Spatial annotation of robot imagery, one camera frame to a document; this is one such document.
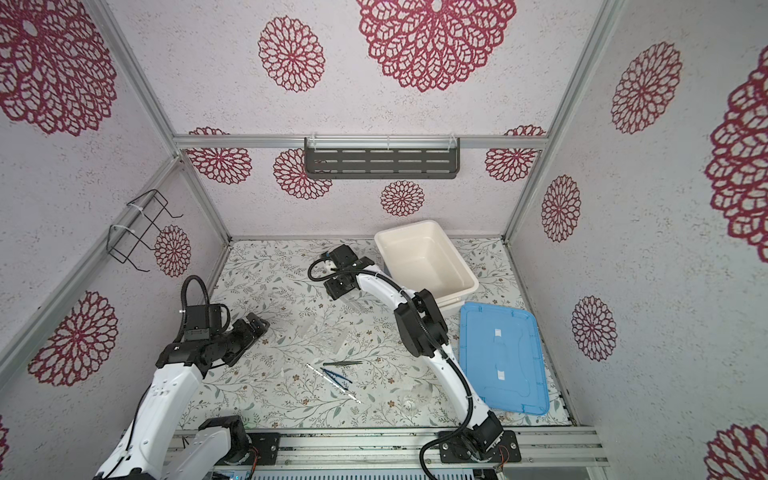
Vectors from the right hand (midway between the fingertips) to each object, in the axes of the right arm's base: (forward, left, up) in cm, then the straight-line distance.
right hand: (335, 281), depth 102 cm
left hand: (-25, +16, +6) cm, 30 cm away
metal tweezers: (-26, -5, -6) cm, 27 cm away
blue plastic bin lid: (-22, -53, -7) cm, 58 cm away
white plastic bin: (+15, -29, -4) cm, 33 cm away
